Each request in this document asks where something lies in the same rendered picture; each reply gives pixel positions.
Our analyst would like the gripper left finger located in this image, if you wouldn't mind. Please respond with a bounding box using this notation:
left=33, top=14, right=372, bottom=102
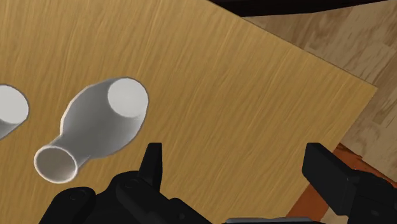
left=39, top=142, right=213, bottom=224

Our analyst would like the white vase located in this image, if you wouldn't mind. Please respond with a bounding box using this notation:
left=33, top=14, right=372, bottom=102
left=0, top=84, right=31, bottom=141
left=33, top=76, right=150, bottom=185

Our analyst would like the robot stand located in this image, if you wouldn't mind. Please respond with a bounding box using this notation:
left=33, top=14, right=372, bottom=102
left=208, top=0, right=389, bottom=18

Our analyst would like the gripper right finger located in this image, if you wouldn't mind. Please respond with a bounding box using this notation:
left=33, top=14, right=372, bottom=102
left=302, top=142, right=397, bottom=224

